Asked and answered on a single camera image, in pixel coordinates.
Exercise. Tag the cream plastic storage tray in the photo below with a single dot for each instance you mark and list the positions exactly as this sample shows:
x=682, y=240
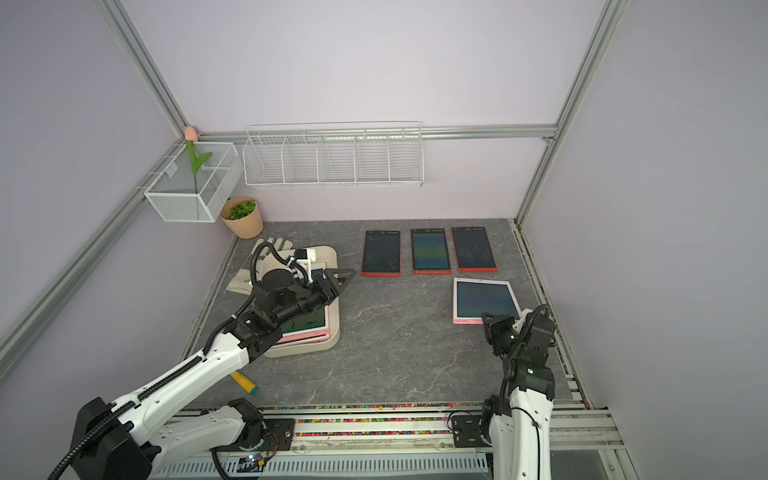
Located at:
x=328, y=256

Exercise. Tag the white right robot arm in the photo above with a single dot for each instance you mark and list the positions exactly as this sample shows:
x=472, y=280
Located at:
x=517, y=419

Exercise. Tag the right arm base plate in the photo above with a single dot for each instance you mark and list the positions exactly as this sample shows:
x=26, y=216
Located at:
x=467, y=430

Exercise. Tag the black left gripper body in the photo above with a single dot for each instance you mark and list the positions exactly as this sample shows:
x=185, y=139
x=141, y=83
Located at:
x=301, y=304

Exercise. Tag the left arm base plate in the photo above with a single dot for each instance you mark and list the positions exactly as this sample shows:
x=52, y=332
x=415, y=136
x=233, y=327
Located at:
x=273, y=435

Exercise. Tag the potted green plant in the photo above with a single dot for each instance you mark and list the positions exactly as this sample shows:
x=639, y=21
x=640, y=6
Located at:
x=242, y=215

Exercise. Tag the pink writing tablet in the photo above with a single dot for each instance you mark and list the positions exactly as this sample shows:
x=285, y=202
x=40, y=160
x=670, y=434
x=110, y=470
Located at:
x=312, y=320
x=305, y=336

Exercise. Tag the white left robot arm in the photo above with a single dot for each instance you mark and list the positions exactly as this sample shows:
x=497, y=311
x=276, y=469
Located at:
x=130, y=438

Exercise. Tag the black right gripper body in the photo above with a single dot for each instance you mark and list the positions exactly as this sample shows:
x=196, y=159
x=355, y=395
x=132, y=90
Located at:
x=511, y=351

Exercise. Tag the yellow blue handled tool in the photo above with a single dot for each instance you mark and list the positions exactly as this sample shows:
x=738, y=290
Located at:
x=245, y=383

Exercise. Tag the artificial pink tulip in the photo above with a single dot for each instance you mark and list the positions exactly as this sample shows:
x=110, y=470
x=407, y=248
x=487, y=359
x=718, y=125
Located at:
x=196, y=160

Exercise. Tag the black frame writing tablet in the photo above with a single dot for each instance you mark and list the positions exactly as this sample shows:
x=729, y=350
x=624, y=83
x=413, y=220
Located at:
x=382, y=254

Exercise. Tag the white wire wall shelf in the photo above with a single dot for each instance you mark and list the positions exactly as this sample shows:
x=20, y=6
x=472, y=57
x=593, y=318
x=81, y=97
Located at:
x=334, y=154

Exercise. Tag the small red writing tablet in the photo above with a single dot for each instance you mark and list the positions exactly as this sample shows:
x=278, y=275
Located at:
x=473, y=250

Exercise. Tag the white writing tablet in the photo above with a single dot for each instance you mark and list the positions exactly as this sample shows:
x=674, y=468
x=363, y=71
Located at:
x=472, y=298

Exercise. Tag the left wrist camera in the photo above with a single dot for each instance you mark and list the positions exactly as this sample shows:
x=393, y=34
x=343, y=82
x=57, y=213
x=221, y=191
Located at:
x=301, y=261

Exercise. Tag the large red writing tablet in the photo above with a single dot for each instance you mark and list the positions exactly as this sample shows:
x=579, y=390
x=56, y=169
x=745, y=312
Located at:
x=430, y=254

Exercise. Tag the white mesh wall box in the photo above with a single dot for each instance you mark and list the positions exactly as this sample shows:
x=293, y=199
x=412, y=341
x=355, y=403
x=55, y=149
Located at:
x=172, y=193

